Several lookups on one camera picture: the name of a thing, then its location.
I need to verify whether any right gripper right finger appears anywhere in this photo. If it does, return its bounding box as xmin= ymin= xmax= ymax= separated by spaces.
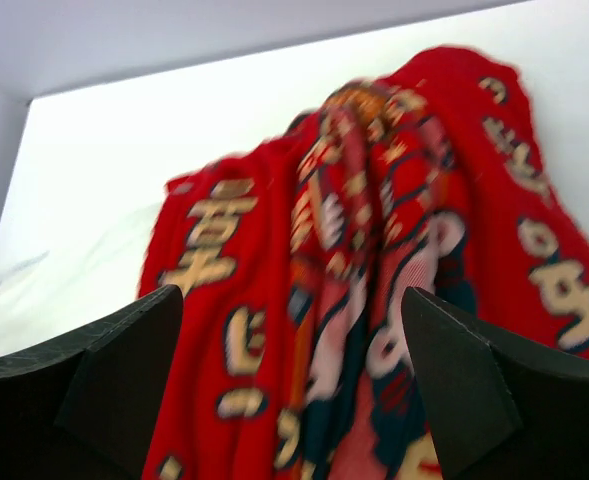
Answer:
xmin=402 ymin=288 xmax=589 ymax=479

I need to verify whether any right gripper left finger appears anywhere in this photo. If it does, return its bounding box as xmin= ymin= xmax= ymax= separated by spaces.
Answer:
xmin=0 ymin=286 xmax=183 ymax=480

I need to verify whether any red printed pillowcase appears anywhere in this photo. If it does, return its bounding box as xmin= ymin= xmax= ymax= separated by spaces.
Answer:
xmin=140 ymin=46 xmax=589 ymax=479

